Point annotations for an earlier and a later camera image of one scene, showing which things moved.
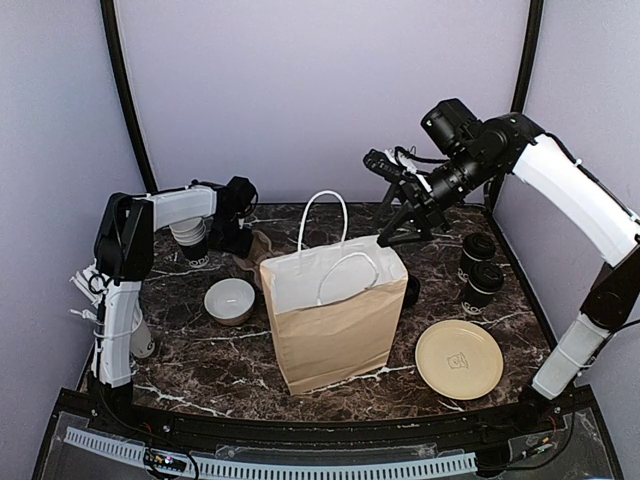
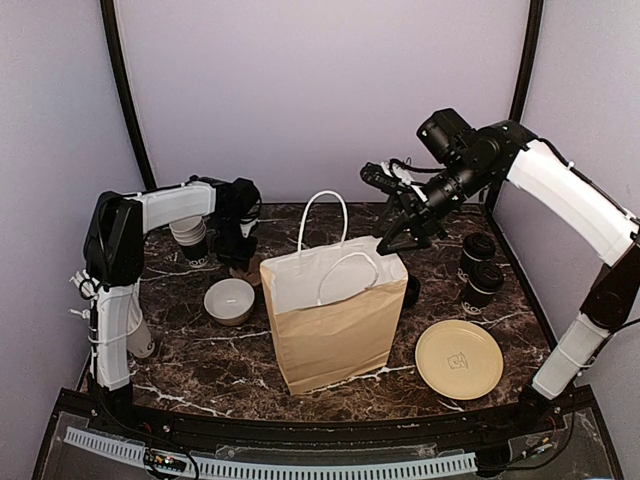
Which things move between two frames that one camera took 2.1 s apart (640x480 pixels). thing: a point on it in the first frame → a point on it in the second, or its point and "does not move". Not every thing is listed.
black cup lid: (485, 277) does not move
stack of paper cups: (191, 235) does not move
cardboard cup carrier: (260, 247) → (253, 274)
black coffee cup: (474, 300) does not move
